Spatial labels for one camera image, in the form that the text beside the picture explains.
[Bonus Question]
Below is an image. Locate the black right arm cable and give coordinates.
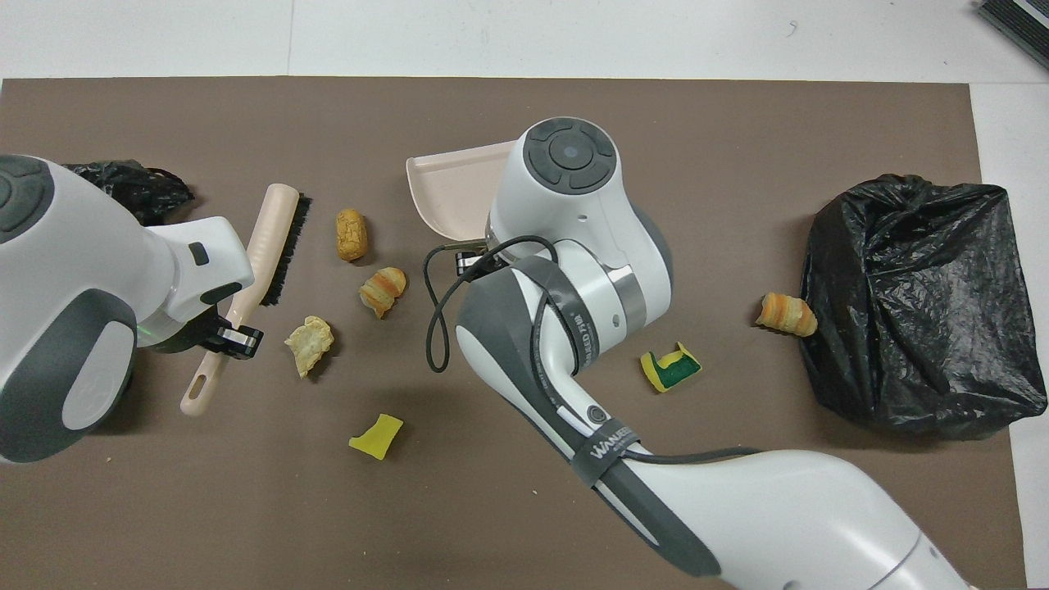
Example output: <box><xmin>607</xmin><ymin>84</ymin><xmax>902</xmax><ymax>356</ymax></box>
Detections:
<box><xmin>424</xmin><ymin>235</ymin><xmax>765</xmax><ymax>465</ymax></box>

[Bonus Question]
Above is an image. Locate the pale yellow toy pastry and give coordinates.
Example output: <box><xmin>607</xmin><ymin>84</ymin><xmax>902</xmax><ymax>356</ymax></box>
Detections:
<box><xmin>284</xmin><ymin>315</ymin><xmax>336</xmax><ymax>379</ymax></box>

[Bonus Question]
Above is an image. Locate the black trash bag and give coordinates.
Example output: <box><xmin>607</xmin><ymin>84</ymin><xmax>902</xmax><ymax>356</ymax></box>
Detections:
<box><xmin>61</xmin><ymin>160</ymin><xmax>196</xmax><ymax>227</ymax></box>
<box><xmin>799</xmin><ymin>173</ymin><xmax>1049</xmax><ymax>442</ymax></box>

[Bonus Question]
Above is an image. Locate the brown table mat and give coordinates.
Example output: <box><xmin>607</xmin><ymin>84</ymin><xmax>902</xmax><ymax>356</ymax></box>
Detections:
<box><xmin>0</xmin><ymin>76</ymin><xmax>1029</xmax><ymax>590</ymax></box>

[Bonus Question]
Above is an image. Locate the dark ribbed grille device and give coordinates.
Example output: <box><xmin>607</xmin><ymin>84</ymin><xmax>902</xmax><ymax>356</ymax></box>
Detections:
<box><xmin>975</xmin><ymin>0</ymin><xmax>1049</xmax><ymax>70</ymax></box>

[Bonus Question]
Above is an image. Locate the curled yellow green sponge piece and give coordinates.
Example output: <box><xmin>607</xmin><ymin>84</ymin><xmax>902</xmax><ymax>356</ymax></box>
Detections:
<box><xmin>639</xmin><ymin>341</ymin><xmax>704</xmax><ymax>394</ymax></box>

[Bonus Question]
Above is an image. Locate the brown cracked toy bread roll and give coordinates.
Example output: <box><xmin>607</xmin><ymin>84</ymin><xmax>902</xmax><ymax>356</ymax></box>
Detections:
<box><xmin>335</xmin><ymin>208</ymin><xmax>369</xmax><ymax>263</ymax></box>

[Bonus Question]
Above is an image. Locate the orange striped toy croissant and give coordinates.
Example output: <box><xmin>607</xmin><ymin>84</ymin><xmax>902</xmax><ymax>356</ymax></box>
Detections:
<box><xmin>755</xmin><ymin>293</ymin><xmax>819</xmax><ymax>338</ymax></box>
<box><xmin>359</xmin><ymin>266</ymin><xmax>408</xmax><ymax>320</ymax></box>

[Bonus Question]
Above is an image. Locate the beige brush with black bristles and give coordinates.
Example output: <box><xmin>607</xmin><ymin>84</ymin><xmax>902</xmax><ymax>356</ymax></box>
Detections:
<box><xmin>180</xmin><ymin>184</ymin><xmax>313</xmax><ymax>417</ymax></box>

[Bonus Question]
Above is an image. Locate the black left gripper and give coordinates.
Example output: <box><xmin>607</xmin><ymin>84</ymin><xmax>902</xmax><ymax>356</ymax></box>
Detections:
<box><xmin>205</xmin><ymin>322</ymin><xmax>265</xmax><ymax>360</ymax></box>

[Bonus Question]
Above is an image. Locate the beige plastic dustpan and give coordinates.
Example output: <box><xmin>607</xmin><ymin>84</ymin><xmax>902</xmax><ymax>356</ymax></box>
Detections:
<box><xmin>406</xmin><ymin>139</ymin><xmax>519</xmax><ymax>243</ymax></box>

